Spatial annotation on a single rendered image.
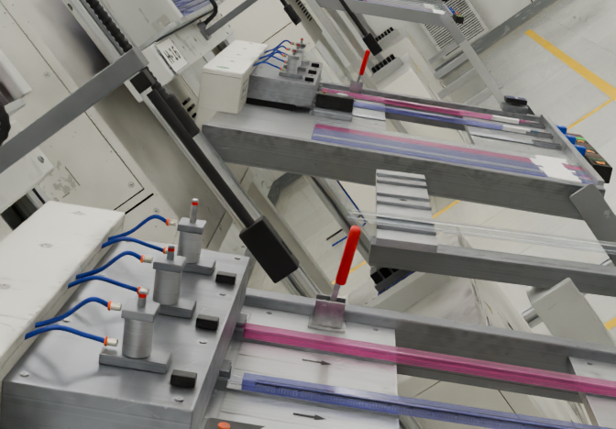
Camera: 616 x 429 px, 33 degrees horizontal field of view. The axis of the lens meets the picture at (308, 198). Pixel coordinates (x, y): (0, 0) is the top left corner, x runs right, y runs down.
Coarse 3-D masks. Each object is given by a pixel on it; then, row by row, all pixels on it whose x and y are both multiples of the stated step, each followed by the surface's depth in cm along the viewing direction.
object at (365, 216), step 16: (384, 224) 123; (400, 224) 123; (416, 224) 123; (432, 224) 123; (448, 224) 123; (464, 224) 124; (512, 240) 123; (528, 240) 123; (544, 240) 122; (560, 240) 122; (576, 240) 122; (592, 240) 123
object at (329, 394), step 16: (256, 384) 88; (272, 384) 88; (288, 384) 88; (304, 384) 89; (320, 384) 89; (320, 400) 88; (336, 400) 88; (352, 400) 88; (368, 400) 88; (384, 400) 88; (400, 400) 88; (416, 400) 89; (416, 416) 88; (432, 416) 88; (448, 416) 88; (464, 416) 88; (480, 416) 88; (496, 416) 88; (512, 416) 88; (528, 416) 89
